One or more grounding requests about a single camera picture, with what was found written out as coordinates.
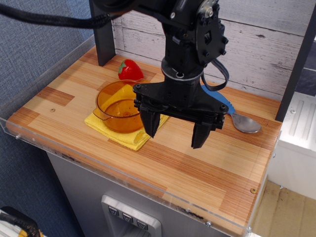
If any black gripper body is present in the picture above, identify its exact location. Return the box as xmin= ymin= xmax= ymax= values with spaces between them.
xmin=133 ymin=77 xmax=228 ymax=130

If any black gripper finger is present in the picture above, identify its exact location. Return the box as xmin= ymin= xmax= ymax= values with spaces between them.
xmin=191 ymin=123 xmax=211 ymax=149
xmin=140 ymin=109 xmax=160 ymax=138

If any orange transparent plastic pot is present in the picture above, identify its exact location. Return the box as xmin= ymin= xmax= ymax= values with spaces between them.
xmin=93 ymin=79 xmax=149 ymax=133

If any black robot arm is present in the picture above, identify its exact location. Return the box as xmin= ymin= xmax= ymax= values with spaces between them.
xmin=95 ymin=0 xmax=229 ymax=149

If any yellow folded cloth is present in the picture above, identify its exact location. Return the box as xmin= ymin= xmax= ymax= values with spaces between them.
xmin=84 ymin=83 xmax=170 ymax=152

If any red plastic strawberry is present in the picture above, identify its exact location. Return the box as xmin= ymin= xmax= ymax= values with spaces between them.
xmin=118 ymin=59 xmax=144 ymax=80

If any white ribbed appliance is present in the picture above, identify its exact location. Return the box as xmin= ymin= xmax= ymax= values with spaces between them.
xmin=267 ymin=92 xmax=316 ymax=199

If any grey cabinet with buttons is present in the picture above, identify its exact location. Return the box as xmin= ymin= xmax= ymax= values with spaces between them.
xmin=48 ymin=153 xmax=225 ymax=237

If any clear acrylic table guard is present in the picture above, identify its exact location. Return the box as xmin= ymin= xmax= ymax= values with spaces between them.
xmin=0 ymin=36 xmax=280 ymax=236

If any yellow black object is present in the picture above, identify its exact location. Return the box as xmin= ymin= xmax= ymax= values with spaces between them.
xmin=0 ymin=211 xmax=44 ymax=237

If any blue handled metal spoon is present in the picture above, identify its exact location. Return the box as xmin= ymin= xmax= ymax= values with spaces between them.
xmin=201 ymin=85 xmax=261 ymax=133

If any dark grey left post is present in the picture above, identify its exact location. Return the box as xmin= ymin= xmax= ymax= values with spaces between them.
xmin=88 ymin=0 xmax=117 ymax=67

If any dark grey post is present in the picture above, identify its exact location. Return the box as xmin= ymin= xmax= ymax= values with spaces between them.
xmin=88 ymin=0 xmax=117 ymax=67
xmin=275 ymin=6 xmax=316 ymax=122

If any dark grey right post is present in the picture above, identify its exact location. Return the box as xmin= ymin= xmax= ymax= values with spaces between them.
xmin=275 ymin=6 xmax=316 ymax=122

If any black braided cable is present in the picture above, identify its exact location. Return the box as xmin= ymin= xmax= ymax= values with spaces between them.
xmin=0 ymin=3 xmax=121 ymax=30

